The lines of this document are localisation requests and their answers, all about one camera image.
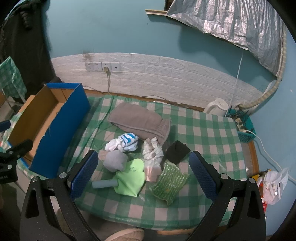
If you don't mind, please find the white power cable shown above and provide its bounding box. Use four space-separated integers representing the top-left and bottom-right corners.
245 129 296 183

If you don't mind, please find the blue cardboard box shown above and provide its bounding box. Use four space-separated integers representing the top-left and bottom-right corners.
8 83 90 179

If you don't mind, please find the light green cloth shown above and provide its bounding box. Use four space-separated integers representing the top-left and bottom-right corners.
113 159 145 197

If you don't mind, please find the green sparkly scrub cloth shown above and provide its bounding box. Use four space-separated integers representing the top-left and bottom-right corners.
149 161 190 205

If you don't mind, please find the green checkered side cloth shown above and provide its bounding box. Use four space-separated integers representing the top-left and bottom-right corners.
0 57 27 98

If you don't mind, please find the silver foil curtain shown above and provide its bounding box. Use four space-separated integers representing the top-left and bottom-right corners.
166 0 285 77

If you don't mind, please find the pink plastic packet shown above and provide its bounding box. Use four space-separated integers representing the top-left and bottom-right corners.
144 160 162 182

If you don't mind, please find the black sock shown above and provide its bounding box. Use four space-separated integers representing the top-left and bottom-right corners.
165 141 191 165

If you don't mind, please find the white blue striped sock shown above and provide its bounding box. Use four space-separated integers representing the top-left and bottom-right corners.
104 133 138 152

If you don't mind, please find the green checkered tablecloth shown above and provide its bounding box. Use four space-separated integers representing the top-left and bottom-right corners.
59 94 249 231

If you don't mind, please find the white cloth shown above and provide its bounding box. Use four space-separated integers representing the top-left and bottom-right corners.
142 137 164 163

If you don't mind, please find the teal plastic basket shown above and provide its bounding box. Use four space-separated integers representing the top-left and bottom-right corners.
226 107 255 144

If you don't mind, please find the beige slipper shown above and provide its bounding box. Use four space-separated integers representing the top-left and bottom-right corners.
105 228 144 241

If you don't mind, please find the wall socket row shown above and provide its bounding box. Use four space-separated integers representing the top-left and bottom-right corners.
85 62 121 72

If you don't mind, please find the white plastic bag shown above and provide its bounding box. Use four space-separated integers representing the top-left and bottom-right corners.
262 168 288 205

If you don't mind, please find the pale blue foam cylinder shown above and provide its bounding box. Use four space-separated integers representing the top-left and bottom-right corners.
92 179 118 189

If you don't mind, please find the white power strip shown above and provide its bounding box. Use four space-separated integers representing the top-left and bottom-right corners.
234 117 246 133

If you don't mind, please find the white electric kettle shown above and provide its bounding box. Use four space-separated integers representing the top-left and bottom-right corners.
203 98 229 116

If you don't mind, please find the plugged grey cable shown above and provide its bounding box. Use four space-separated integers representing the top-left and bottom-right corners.
103 67 112 95

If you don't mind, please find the grey sock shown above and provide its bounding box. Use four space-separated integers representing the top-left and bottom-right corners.
103 150 128 172

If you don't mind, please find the grey towel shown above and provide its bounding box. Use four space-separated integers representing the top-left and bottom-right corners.
108 102 171 145

